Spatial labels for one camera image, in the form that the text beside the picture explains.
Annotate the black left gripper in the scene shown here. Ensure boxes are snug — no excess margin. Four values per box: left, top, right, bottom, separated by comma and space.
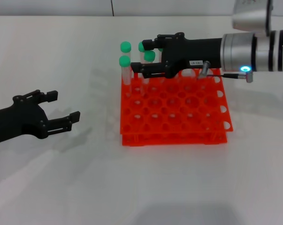
0, 89, 81, 146

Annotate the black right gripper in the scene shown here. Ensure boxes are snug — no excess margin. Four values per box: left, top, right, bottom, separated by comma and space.
130, 32, 223, 79

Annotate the orange test tube rack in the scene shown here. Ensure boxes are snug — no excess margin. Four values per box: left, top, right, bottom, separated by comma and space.
119, 67, 234, 147

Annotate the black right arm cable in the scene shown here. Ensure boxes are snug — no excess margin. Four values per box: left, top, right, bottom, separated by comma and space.
197, 60, 255, 83

